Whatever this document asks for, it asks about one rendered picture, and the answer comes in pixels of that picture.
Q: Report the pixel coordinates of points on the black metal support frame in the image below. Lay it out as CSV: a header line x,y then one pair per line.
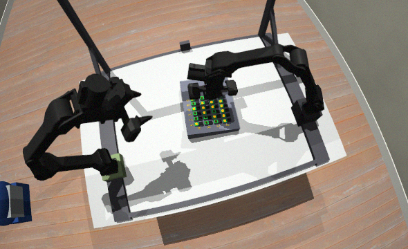
x,y
96,56

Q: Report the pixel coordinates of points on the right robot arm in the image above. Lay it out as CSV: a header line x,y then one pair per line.
x,y
59,119

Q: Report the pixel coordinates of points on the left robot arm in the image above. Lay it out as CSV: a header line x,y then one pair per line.
x,y
225,63

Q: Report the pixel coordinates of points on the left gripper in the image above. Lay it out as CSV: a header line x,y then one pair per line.
x,y
194,90

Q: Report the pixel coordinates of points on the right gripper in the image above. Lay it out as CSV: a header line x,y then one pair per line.
x,y
131,126

